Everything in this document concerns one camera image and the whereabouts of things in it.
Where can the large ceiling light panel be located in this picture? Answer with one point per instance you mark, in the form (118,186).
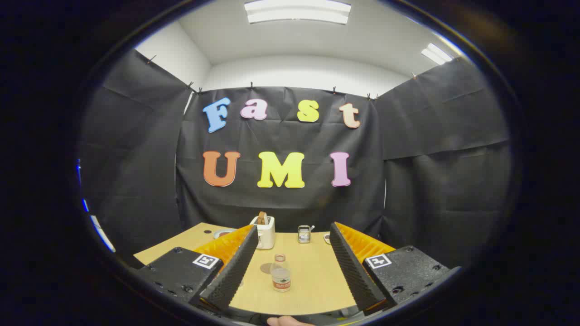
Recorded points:
(297,11)

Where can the round brown coaster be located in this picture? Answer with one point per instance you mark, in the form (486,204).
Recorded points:
(265,268)

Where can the pale green plate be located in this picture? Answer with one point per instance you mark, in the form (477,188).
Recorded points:
(222,233)

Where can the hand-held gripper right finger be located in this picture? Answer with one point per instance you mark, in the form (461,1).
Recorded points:
(355,276)

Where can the brown bread slice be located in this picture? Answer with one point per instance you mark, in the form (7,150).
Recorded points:
(262,218)

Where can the small ceiling light panel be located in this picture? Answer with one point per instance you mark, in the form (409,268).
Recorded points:
(436,53)

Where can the wooden table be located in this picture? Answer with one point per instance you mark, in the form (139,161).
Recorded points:
(312,280)

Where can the white toaster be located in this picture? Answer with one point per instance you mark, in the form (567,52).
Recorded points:
(266,235)

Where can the clear plastic juice bottle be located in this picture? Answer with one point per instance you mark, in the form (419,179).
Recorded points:
(281,276)

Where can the white divided spice dish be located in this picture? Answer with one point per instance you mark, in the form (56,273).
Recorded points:
(326,237)

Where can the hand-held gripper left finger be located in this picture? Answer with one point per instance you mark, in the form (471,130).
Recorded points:
(235,271)

